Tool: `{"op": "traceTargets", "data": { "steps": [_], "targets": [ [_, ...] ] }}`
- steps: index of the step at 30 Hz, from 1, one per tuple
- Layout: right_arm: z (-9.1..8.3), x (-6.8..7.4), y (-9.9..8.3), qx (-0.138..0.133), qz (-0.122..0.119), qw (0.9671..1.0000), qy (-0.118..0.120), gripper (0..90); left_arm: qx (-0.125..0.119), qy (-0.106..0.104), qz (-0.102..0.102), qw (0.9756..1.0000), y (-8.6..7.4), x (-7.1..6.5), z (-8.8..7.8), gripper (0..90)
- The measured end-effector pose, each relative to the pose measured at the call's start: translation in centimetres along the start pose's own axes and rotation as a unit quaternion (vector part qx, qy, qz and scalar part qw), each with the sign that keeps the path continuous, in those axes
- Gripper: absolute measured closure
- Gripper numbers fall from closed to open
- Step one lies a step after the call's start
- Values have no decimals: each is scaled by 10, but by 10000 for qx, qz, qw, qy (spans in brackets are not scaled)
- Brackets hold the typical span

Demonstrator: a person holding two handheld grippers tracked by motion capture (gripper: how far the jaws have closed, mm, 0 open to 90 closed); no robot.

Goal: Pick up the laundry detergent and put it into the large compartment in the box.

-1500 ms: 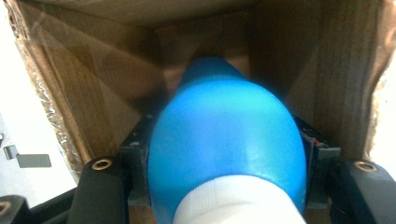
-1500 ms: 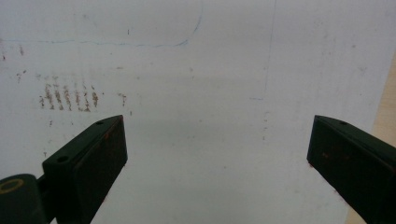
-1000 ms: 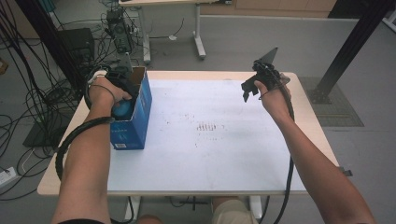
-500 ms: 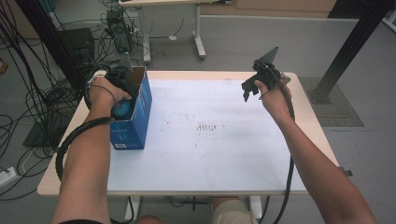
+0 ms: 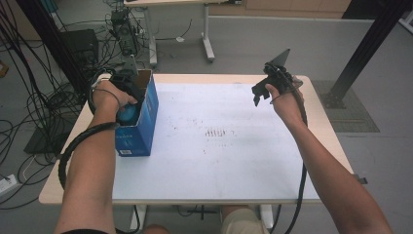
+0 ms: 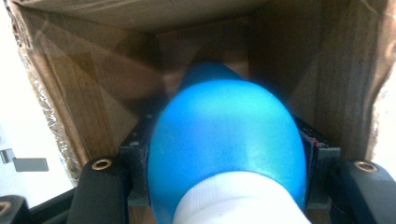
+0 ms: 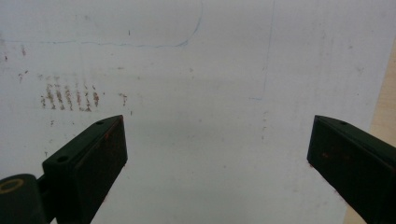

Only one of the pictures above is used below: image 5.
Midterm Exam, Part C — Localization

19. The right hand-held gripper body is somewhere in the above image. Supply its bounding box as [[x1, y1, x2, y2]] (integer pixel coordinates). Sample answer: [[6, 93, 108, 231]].
[[262, 48, 305, 96]]

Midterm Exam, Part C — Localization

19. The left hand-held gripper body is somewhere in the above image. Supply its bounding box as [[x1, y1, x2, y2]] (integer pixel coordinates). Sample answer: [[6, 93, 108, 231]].
[[110, 55, 146, 103]]

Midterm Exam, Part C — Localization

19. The blue plastic object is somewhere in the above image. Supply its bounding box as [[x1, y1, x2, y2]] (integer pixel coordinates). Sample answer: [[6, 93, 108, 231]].
[[116, 104, 138, 126]]

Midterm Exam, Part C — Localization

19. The blue cardboard box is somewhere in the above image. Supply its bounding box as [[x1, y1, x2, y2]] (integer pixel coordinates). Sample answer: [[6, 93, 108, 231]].
[[115, 68, 160, 158]]

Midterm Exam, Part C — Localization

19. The person's left hand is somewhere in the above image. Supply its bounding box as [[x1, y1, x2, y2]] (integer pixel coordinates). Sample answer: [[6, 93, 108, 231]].
[[92, 80, 139, 124]]

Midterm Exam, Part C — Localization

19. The person's right hand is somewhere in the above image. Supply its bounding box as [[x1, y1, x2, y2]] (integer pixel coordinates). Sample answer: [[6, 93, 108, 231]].
[[264, 82, 307, 130]]

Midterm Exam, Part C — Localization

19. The black computer tower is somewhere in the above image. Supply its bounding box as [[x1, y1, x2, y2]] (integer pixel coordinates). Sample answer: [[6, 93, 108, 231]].
[[60, 28, 100, 71]]

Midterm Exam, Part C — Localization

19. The light wooden table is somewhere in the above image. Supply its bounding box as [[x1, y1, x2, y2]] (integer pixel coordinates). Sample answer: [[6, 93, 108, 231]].
[[38, 72, 355, 206]]

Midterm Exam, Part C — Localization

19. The white height-adjustable desk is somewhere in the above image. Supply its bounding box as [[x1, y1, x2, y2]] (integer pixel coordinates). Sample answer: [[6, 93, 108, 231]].
[[123, 0, 243, 69]]

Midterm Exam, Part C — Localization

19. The white table mat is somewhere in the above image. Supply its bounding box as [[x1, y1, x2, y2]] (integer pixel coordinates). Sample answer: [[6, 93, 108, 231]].
[[111, 82, 320, 201]]

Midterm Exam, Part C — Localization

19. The person's bare knee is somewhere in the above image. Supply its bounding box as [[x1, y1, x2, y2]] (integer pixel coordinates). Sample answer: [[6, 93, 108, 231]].
[[142, 223, 170, 234]]

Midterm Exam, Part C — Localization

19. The white power strip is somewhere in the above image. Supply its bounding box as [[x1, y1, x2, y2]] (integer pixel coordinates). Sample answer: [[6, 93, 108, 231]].
[[0, 174, 18, 197]]

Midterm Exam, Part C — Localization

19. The white wrist strap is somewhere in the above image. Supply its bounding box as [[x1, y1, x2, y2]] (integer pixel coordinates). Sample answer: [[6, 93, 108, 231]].
[[92, 72, 113, 89]]

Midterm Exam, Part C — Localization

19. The black metal frame post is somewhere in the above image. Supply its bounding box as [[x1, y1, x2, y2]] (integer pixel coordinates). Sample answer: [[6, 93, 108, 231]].
[[324, 0, 413, 109], [16, 0, 87, 97]]

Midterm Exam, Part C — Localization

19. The thick black sleeved cable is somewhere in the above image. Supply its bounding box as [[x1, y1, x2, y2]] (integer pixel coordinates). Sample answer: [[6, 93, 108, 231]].
[[57, 121, 120, 191], [283, 74, 310, 234]]

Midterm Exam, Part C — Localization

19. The bundle of black floor cables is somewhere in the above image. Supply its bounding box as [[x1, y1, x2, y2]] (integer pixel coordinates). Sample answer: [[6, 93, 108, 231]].
[[0, 6, 82, 209]]

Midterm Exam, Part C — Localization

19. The thin black cable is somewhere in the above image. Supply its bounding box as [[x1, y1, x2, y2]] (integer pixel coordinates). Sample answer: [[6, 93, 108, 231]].
[[131, 204, 141, 233]]

